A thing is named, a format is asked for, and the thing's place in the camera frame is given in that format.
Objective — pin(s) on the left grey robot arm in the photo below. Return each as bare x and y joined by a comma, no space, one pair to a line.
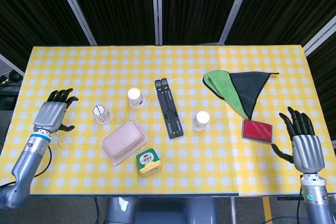
26,155

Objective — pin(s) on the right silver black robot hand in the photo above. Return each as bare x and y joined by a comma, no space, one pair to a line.
307,150

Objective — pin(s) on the silver partition frame post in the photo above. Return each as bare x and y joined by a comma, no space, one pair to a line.
11,64
157,9
76,9
236,9
320,35

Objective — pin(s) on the yellow white checked tablecloth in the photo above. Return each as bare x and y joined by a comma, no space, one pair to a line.
183,161

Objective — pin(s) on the paper cup with line mark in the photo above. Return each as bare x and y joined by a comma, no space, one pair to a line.
101,113

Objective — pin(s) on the green yellow sauce tub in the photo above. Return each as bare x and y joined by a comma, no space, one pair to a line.
148,162

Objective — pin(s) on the pink plastic lunch box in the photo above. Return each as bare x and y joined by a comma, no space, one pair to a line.
123,142

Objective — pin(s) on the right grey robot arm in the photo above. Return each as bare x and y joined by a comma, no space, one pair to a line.
315,203

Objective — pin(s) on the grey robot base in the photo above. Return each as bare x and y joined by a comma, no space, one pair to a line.
162,211

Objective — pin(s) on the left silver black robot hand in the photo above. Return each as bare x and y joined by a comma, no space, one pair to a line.
51,115

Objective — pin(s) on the white floral paper cup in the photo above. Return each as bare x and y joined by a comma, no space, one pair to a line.
136,98
200,121

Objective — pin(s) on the black folding laptop stand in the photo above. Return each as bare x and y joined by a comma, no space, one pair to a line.
169,108

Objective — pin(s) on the red stamp pad box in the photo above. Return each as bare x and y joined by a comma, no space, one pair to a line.
257,130

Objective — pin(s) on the dark grey microfibre cloth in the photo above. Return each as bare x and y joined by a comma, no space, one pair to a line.
249,87

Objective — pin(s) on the green microfibre cloth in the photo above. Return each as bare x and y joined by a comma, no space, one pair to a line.
223,87

